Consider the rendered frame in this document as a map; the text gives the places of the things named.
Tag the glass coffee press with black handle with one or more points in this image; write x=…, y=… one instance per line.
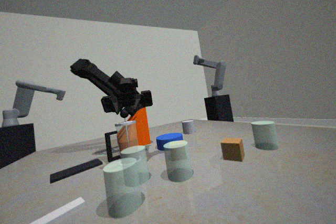
x=126, y=136

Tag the blue short cylinder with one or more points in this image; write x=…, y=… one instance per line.
x=165, y=138

